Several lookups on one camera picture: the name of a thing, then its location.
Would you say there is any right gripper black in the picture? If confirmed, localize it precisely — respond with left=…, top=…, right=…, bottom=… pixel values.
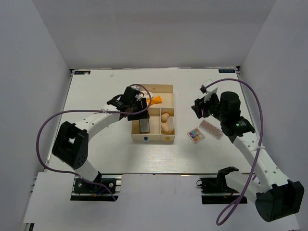
left=191, top=91, right=227, bottom=122

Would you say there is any orange sunscreen tube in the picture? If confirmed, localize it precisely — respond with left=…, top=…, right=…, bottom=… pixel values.
left=151, top=96, right=163, bottom=105

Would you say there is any nude eyeshadow palette clear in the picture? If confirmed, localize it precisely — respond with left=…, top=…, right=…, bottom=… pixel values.
left=199, top=120, right=223, bottom=140

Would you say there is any beige makeup sponge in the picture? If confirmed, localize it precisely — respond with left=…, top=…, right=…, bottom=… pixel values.
left=161, top=113, right=170, bottom=123
left=161, top=123, right=170, bottom=133

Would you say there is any round white powder puff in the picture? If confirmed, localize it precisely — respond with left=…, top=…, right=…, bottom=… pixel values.
left=166, top=116, right=175, bottom=133

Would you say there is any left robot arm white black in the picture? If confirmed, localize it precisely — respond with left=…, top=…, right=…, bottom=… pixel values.
left=51, top=84, right=149, bottom=192

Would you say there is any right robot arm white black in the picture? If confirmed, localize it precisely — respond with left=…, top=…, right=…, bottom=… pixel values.
left=192, top=91, right=305, bottom=222

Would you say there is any cream organizer tray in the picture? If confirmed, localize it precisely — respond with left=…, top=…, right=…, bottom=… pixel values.
left=131, top=84, right=175, bottom=144

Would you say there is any colourful eyeshadow palette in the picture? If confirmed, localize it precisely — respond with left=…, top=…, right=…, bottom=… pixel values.
left=187, top=128, right=205, bottom=144

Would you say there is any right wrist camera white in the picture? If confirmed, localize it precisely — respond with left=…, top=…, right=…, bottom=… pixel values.
left=200, top=79, right=218, bottom=103

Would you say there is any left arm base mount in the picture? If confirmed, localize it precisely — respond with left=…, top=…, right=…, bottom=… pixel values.
left=70, top=175, right=122, bottom=202

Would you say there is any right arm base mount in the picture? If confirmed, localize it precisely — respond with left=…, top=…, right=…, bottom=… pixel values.
left=196, top=167, right=242, bottom=205

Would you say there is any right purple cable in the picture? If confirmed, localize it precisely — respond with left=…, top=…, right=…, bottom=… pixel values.
left=204, top=78, right=263, bottom=226

